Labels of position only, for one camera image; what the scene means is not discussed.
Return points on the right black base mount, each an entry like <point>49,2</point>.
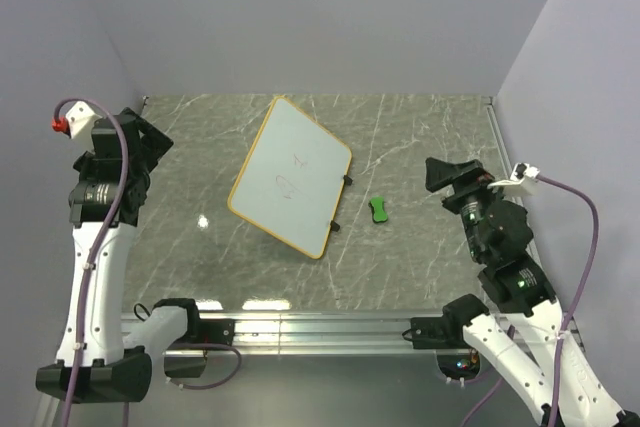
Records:
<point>434,333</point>

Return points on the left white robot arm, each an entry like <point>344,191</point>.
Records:
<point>96,362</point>

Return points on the aluminium front rail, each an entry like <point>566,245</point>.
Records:
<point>337,333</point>

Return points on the aluminium rail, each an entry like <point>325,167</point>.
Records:
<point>337,333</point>
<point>505,161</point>

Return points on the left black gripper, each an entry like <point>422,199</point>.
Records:
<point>155,145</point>

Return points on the green whiteboard eraser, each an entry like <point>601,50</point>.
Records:
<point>377,206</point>

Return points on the yellow framed whiteboard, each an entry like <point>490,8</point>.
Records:
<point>292,179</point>

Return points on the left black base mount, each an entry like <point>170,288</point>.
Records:
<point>214,331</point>

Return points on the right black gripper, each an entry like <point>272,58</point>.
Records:
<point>466,177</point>

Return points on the aluminium right side rail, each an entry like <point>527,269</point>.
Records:
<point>505,161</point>

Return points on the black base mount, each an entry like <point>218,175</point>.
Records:
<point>214,331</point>
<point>434,333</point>

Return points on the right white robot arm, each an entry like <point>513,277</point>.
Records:
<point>528,341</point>

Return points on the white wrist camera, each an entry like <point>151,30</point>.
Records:
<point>521,183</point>
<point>78,122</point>

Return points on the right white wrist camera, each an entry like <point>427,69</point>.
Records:
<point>521,183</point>

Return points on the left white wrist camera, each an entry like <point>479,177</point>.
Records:
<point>78,122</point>

